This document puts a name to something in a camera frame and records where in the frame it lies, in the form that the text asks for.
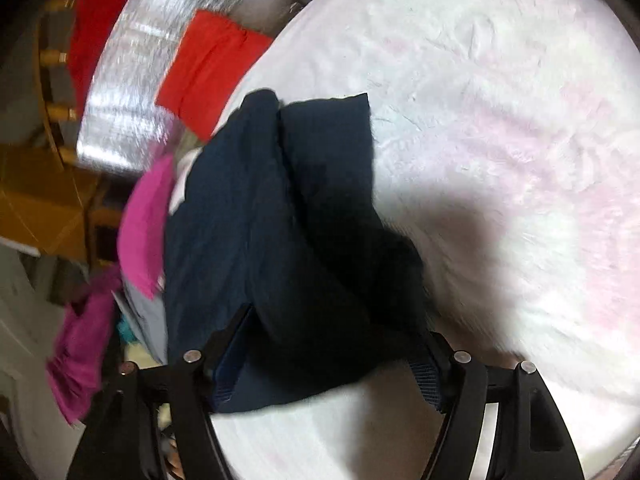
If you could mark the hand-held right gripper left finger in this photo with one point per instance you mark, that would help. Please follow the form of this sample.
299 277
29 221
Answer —
230 360

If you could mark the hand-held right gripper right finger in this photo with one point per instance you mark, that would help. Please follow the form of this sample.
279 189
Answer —
427 380

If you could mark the navy blue garment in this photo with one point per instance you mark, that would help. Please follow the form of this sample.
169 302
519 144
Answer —
250 210

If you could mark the grey garment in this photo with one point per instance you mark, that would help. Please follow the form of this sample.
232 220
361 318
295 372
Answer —
150 320

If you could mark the teal cloth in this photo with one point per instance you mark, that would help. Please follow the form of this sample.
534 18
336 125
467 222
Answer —
125 332

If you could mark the magenta garment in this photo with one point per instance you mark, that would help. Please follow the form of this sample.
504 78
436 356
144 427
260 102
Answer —
80 350

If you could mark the folded pink cloth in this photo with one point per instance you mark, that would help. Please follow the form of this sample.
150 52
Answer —
142 230

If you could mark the wooden furniture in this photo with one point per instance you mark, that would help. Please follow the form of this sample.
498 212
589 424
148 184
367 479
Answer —
40 200

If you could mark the white pink fluffy blanket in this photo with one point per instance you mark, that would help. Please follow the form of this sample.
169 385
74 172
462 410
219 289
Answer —
500 135

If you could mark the folded red cloth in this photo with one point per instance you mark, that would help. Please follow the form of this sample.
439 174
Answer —
210 70

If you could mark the wooden railing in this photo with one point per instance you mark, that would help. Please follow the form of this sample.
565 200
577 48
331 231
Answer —
50 57

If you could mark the red fabric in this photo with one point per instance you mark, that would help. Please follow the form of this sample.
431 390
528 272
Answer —
95 20

